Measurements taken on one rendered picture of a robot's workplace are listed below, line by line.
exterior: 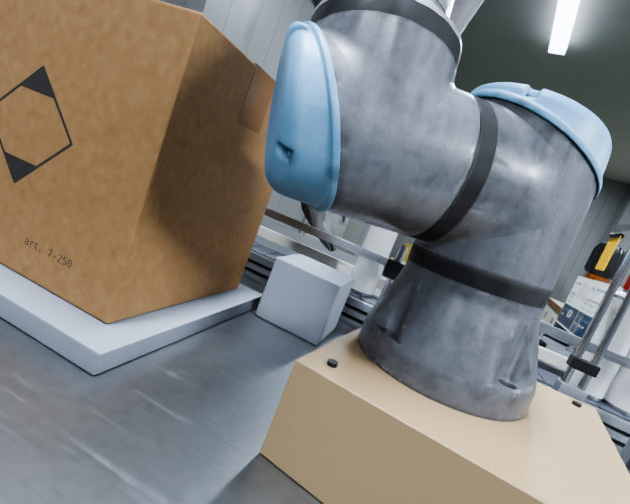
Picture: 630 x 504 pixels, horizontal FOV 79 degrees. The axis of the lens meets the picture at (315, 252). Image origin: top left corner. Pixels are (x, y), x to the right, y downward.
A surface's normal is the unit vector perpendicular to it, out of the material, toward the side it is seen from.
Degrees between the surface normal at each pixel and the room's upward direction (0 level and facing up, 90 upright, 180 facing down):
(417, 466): 90
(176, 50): 90
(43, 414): 0
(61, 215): 90
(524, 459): 3
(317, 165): 122
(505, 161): 79
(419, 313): 75
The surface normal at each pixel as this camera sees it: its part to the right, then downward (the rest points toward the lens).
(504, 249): -0.22, 0.10
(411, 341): -0.55, -0.38
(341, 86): 0.25, -0.07
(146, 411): 0.36, -0.92
